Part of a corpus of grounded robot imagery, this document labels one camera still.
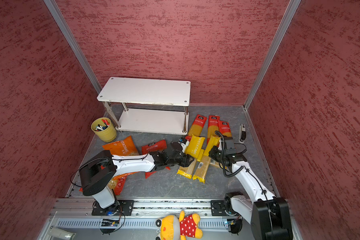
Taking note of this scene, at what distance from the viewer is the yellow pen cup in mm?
899

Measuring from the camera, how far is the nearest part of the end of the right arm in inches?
23.9

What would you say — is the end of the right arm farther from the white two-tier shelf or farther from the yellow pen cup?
the yellow pen cup

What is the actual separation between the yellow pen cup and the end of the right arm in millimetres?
652

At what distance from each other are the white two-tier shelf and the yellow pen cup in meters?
0.05
